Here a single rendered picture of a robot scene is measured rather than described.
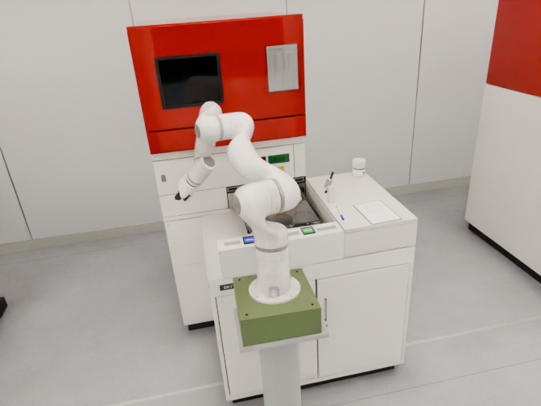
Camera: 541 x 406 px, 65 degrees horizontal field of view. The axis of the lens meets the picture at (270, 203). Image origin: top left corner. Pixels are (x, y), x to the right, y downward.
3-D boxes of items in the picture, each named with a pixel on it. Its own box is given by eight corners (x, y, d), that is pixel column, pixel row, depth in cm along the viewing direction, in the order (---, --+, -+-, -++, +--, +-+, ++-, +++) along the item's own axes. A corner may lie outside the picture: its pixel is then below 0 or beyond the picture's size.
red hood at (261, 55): (155, 119, 279) (138, 21, 253) (276, 105, 291) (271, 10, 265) (150, 155, 212) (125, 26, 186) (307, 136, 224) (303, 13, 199)
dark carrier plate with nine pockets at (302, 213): (240, 201, 234) (240, 200, 233) (300, 193, 239) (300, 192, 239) (249, 231, 203) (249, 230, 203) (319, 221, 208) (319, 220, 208)
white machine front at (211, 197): (163, 220, 236) (150, 151, 219) (305, 199, 249) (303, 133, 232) (163, 222, 234) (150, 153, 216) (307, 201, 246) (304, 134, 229)
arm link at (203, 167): (188, 166, 210) (187, 180, 205) (201, 150, 202) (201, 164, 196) (203, 171, 214) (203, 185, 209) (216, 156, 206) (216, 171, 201)
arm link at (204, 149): (197, 110, 191) (192, 156, 214) (196, 136, 181) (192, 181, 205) (217, 113, 193) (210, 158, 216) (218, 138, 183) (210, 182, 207)
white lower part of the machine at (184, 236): (183, 274, 332) (165, 176, 297) (285, 256, 345) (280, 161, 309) (185, 336, 269) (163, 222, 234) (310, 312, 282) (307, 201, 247)
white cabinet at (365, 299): (216, 329, 273) (200, 217, 237) (359, 303, 288) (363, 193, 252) (228, 416, 216) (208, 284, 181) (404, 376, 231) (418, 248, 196)
